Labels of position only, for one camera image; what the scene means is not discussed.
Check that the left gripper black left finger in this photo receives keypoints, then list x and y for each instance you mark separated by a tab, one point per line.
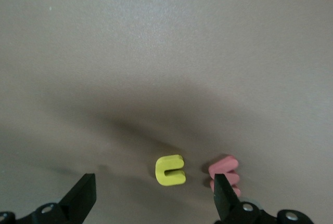
78	200

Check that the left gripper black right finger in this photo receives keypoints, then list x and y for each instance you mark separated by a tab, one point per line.
226	203

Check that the yellow letter u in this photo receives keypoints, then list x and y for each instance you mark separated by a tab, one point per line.
162	169

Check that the pink letter W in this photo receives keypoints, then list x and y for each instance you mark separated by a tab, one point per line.
223	164

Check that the brown table cover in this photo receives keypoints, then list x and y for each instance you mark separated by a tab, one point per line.
166	39

